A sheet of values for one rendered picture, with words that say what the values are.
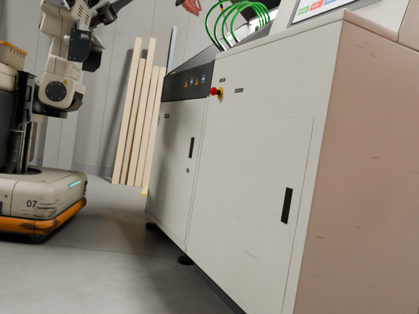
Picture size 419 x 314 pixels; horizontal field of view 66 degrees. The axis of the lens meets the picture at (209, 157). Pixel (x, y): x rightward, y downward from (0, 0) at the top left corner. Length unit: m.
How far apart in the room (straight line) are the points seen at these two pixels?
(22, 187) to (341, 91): 1.38
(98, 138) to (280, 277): 3.21
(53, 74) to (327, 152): 1.41
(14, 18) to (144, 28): 1.40
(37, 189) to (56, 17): 0.87
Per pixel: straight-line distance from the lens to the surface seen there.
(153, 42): 3.82
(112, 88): 3.93
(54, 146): 3.94
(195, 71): 1.67
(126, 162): 3.55
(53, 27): 1.94
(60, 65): 1.86
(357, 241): 1.06
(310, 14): 1.47
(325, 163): 0.90
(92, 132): 3.94
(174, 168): 1.72
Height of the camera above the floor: 0.60
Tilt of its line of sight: 3 degrees down
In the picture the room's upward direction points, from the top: 9 degrees clockwise
